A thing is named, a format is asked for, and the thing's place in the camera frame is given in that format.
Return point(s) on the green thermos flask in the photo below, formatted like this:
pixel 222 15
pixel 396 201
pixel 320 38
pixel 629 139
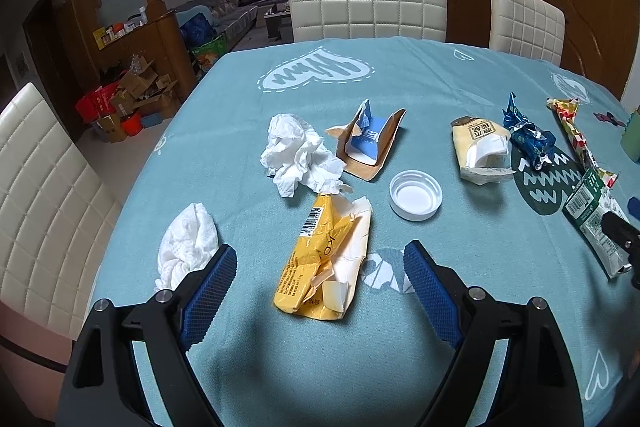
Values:
pixel 633 137

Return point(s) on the orange bucket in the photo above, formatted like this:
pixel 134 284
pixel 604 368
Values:
pixel 131 127

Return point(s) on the colourful printed bag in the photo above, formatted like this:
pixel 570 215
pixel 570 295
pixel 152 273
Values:
pixel 207 54

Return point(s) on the small white tissue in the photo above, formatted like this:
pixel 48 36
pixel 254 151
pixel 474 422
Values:
pixel 187 242

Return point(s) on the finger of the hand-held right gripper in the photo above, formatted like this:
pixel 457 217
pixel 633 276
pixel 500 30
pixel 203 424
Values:
pixel 622 232
pixel 634 208

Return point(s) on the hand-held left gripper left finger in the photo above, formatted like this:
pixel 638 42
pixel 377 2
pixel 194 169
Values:
pixel 212 287

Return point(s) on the blue foil wrapper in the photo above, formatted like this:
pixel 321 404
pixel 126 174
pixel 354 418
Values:
pixel 532 139

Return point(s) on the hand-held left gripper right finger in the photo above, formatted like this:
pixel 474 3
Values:
pixel 430 289

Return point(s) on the yellow snack wrapper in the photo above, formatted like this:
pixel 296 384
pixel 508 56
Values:
pixel 310 267

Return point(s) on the wooden partition counter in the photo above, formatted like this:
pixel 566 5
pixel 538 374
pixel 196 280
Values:
pixel 160 44
pixel 465 17

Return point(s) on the torn blue brown carton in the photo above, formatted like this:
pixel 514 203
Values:
pixel 372 142

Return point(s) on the large white tissue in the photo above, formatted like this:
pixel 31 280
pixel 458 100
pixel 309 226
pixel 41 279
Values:
pixel 300 152

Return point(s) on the small wall frame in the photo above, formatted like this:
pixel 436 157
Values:
pixel 20 64

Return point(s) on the cream snack packet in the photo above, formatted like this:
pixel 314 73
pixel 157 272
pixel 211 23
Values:
pixel 477 144

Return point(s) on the grey sofa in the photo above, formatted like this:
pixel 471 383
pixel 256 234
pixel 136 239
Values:
pixel 230 9

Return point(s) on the row of small bottles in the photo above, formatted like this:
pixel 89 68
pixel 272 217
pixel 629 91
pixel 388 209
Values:
pixel 117 32

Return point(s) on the red yellow checkered wrapper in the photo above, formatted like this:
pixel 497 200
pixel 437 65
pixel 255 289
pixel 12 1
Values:
pixel 575 132

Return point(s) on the blue bag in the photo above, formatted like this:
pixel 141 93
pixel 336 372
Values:
pixel 195 27

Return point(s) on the pile of cardboard boxes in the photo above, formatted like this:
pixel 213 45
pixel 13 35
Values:
pixel 135 92

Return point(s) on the red paper bag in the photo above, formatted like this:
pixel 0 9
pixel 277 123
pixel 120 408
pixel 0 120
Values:
pixel 97 99

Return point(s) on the green white packet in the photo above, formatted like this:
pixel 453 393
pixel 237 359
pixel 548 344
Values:
pixel 592 217

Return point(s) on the copper coloured fridge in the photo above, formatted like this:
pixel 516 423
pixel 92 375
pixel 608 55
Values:
pixel 27 344

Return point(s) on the white plastic lid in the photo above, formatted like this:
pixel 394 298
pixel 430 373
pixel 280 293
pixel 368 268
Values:
pixel 415 197

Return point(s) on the coffee table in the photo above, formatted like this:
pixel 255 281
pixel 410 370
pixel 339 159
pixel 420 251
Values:
pixel 277 19

